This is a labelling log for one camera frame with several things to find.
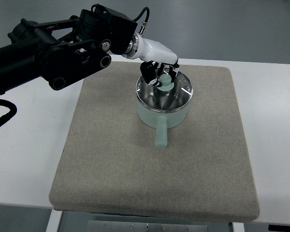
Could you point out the beige fabric mat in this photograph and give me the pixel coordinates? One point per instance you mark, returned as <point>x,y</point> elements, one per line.
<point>110,164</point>

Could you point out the grey metal table frame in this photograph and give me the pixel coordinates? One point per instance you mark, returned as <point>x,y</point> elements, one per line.
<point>117,226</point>

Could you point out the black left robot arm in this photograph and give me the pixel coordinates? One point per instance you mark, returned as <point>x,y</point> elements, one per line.
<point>63,52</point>

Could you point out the mint green saucepan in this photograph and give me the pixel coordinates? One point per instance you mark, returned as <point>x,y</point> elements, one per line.
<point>161,120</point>

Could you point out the black object bottom right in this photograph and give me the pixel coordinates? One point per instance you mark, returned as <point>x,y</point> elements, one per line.
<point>279,228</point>

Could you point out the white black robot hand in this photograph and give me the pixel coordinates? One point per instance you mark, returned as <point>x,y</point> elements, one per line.
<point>154,56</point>

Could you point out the glass lid green knob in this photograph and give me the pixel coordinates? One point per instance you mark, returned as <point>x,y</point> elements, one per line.
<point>168,98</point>

